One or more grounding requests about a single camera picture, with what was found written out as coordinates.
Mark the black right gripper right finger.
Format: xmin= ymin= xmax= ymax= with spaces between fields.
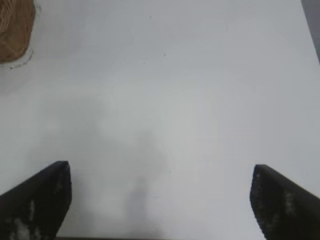
xmin=250 ymin=163 xmax=320 ymax=240

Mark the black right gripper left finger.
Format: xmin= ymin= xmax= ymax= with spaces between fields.
xmin=0 ymin=160 xmax=73 ymax=240

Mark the brown woven wicker basket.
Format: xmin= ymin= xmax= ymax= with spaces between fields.
xmin=0 ymin=0 xmax=35 ymax=64

